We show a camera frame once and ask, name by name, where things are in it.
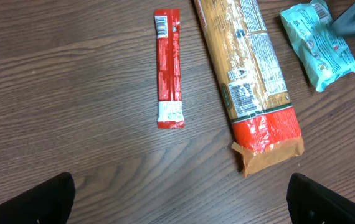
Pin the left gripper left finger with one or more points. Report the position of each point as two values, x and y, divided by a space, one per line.
48 202

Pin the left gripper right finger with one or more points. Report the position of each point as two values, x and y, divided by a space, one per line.
312 203

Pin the teal tissue packet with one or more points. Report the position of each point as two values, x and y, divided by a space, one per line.
325 56

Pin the red snack package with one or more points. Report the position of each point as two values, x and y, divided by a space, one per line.
252 84

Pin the red stick sachet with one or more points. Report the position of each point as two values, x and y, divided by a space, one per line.
170 115

